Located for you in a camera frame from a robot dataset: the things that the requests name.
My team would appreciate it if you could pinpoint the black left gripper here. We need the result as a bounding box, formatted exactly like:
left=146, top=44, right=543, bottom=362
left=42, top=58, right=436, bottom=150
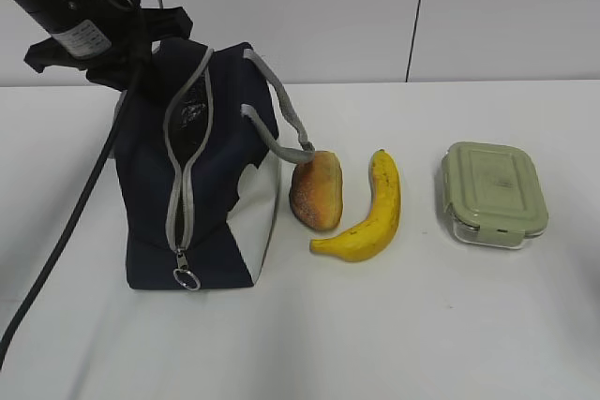
left=24, top=0, right=193, bottom=90

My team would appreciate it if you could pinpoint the navy insulated lunch bag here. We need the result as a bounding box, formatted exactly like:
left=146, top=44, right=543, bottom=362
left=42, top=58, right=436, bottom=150
left=113, top=38, right=315, bottom=291

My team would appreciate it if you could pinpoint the brown bread roll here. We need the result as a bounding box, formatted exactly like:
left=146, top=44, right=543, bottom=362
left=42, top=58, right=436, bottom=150
left=289, top=151, right=343, bottom=231

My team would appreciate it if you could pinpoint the yellow banana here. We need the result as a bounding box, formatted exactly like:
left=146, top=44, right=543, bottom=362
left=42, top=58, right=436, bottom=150
left=309, top=149, right=402, bottom=262

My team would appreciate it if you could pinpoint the green lid glass container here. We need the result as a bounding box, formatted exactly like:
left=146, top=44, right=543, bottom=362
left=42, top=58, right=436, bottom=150
left=441, top=141, right=548, bottom=250

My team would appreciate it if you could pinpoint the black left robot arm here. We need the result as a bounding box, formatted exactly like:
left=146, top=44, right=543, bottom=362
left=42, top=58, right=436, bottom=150
left=13, top=0, right=193, bottom=91

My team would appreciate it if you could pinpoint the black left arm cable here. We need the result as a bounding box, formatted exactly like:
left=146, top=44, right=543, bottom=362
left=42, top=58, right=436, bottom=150
left=0, top=0, right=144, bottom=363

